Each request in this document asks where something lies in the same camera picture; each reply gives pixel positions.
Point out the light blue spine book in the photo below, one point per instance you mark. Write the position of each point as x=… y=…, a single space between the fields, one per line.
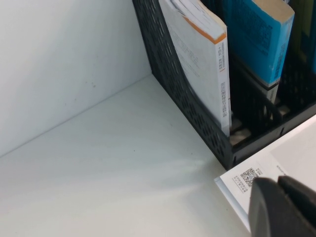
x=251 y=37

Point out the white book with man portrait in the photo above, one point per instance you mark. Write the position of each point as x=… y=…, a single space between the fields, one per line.
x=284 y=153

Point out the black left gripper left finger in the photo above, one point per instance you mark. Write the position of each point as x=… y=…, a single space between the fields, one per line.
x=266 y=214

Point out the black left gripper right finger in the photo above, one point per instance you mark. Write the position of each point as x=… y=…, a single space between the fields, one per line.
x=303 y=197

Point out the white book orange spine band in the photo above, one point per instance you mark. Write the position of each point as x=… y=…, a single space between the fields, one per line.
x=197 y=49

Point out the black plastic book stand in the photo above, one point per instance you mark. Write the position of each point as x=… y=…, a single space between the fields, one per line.
x=261 y=140

